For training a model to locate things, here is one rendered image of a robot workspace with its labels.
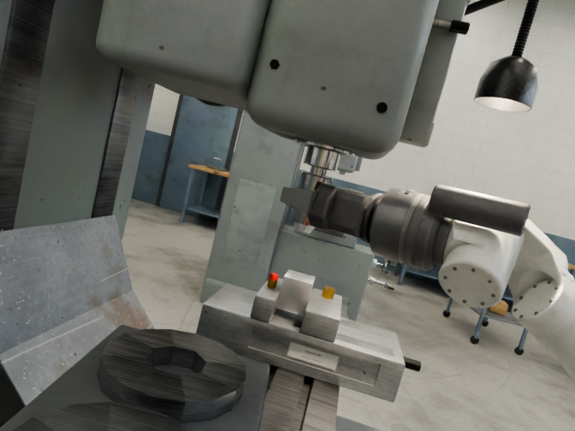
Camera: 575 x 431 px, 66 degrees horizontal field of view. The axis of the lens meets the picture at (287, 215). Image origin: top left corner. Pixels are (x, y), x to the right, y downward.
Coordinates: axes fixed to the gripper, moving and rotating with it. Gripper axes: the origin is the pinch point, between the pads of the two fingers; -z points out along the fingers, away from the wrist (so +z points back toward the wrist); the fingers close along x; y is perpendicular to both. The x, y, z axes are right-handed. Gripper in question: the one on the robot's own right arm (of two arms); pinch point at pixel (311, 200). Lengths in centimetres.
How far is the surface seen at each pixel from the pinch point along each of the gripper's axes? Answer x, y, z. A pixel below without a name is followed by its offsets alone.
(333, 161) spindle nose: 0.8, -5.9, 2.3
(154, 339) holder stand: 33.0, 9.5, 8.5
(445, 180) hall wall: -650, -39, -129
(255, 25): 13.7, -18.4, -4.9
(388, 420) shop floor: -195, 123, -22
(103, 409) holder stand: 40.2, 9.6, 13.1
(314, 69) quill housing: 10.2, -15.1, 1.9
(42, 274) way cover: 18.2, 18.9, -29.0
